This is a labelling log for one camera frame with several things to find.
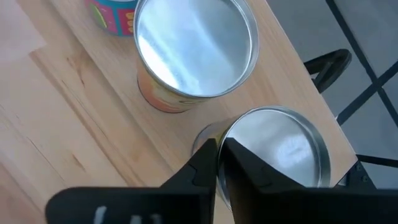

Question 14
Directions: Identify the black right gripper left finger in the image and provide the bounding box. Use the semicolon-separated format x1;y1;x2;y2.
45;139;218;224

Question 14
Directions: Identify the orange label can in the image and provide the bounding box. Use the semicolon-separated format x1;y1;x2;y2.
133;0;261;113

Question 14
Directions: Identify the black aluminium table frame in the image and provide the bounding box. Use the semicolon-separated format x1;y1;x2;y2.
334;154;398;190

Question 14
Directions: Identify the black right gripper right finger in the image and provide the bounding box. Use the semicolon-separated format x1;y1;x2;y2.
219;138;398;224

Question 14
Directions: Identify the wooden shelf board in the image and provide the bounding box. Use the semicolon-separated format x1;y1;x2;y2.
15;0;359;224

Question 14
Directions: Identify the teal pink label small can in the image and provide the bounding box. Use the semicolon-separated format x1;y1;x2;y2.
84;0;139;37

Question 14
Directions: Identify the yellow green label large can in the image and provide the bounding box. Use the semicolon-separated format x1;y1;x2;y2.
192;105;332;212

